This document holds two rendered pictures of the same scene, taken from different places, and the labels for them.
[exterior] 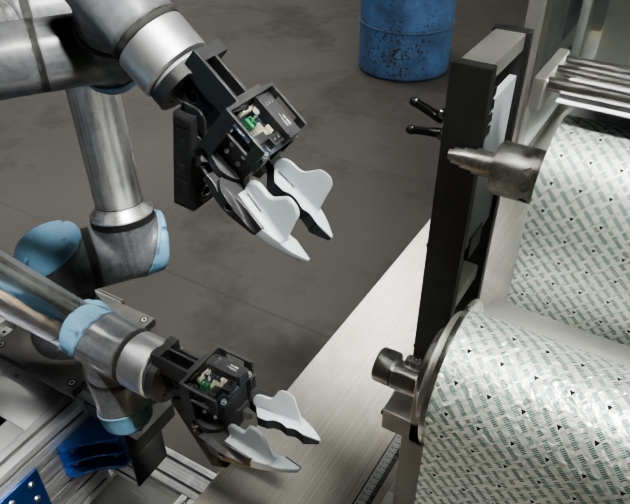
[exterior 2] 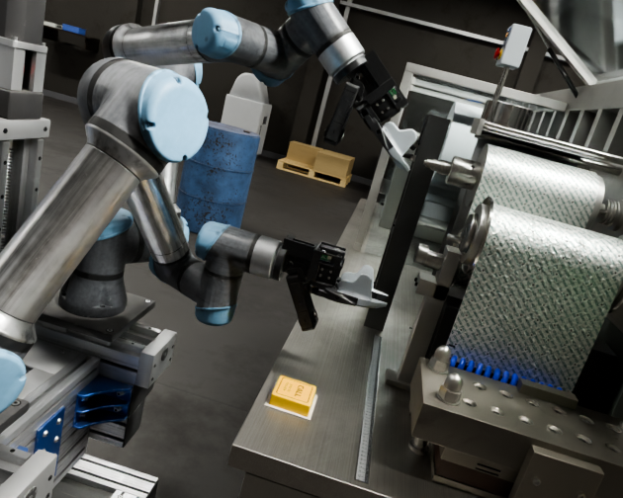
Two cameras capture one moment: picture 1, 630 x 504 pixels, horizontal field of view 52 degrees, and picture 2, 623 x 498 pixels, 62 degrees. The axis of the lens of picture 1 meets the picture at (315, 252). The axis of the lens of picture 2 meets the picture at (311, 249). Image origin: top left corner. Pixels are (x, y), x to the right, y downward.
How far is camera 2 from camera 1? 0.69 m
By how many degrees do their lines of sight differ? 31
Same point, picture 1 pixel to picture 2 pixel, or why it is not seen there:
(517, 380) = (525, 219)
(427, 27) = (230, 200)
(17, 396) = (36, 353)
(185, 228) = not seen: hidden behind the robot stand
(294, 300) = not seen: hidden behind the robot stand
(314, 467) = (335, 360)
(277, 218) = (401, 141)
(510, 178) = (463, 170)
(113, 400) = (227, 289)
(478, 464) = (506, 268)
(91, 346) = (230, 239)
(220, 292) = not seen: hidden behind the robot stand
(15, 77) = (253, 47)
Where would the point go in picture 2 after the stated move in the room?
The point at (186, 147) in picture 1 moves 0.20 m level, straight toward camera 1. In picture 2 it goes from (348, 103) to (429, 124)
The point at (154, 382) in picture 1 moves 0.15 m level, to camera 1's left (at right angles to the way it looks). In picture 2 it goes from (283, 259) to (201, 249)
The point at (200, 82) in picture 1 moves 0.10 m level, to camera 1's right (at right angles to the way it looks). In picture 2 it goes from (371, 66) to (417, 81)
